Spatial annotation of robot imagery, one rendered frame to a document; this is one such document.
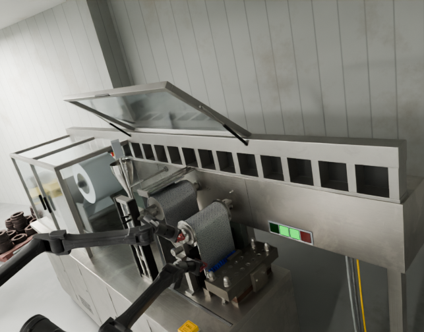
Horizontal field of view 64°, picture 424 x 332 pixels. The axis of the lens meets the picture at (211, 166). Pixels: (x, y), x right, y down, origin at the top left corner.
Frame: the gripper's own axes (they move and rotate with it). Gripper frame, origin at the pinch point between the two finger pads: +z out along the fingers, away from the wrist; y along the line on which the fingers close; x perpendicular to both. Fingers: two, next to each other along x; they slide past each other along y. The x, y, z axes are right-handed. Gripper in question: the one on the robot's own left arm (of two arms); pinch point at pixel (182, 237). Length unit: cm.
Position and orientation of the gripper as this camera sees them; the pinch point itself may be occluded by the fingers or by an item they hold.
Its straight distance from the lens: 170.9
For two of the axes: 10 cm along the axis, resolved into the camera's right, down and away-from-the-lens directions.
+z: 5.9, 4.0, 7.0
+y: 7.1, 1.7, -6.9
